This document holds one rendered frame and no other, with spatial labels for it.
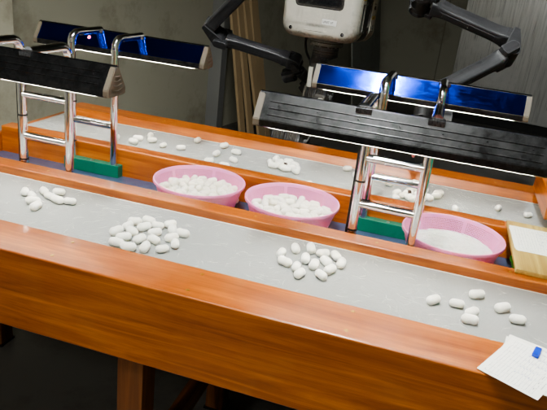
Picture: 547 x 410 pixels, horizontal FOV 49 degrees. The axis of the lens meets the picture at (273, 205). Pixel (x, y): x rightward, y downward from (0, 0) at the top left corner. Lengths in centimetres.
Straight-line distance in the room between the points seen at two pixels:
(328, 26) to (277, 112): 121
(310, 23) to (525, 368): 171
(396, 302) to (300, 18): 150
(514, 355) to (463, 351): 9
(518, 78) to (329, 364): 613
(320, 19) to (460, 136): 132
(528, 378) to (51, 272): 92
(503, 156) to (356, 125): 30
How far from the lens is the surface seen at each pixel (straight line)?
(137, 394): 137
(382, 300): 130
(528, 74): 707
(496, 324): 133
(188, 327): 120
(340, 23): 246
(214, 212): 156
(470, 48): 713
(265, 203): 170
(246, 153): 216
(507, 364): 115
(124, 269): 126
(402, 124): 127
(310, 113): 129
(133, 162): 201
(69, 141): 178
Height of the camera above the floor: 136
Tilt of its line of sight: 21 degrees down
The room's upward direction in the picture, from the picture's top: 7 degrees clockwise
